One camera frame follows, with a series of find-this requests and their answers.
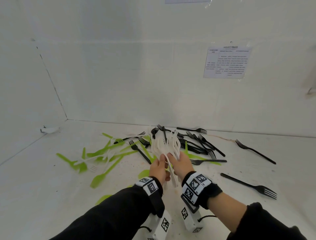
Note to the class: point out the person's right hand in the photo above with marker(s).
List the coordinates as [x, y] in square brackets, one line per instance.
[184, 165]

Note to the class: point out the person's left hand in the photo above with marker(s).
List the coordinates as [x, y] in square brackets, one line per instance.
[158, 170]

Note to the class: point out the stack of white forks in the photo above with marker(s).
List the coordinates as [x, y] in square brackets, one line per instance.
[175, 146]
[158, 147]

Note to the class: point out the pile of plastic cutlery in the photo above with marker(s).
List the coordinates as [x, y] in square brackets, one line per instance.
[98, 179]

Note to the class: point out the pile of white plastic forks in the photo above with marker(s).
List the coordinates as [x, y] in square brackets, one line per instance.
[93, 168]

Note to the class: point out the pile of black plastic forks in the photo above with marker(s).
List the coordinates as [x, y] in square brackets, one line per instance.
[247, 184]

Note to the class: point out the person's left forearm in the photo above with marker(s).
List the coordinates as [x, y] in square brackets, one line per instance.
[111, 215]

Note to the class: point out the black marker left wrist band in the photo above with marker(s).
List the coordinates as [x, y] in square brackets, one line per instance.
[150, 189]

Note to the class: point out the black marker wrist band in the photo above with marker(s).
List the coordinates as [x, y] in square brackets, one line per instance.
[205, 189]
[150, 189]

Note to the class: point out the black marker right wrist band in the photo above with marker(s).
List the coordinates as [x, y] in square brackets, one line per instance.
[205, 189]

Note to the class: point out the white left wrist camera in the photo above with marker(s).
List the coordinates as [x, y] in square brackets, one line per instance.
[161, 225]

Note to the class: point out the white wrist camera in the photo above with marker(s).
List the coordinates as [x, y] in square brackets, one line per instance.
[192, 220]
[161, 225]

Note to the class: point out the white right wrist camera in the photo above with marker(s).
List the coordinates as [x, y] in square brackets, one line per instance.
[192, 220]

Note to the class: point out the printed paper wall notice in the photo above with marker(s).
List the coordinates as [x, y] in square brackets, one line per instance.
[187, 1]
[227, 61]

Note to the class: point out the small white wall clip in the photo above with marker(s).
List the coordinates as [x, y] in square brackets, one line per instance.
[50, 129]

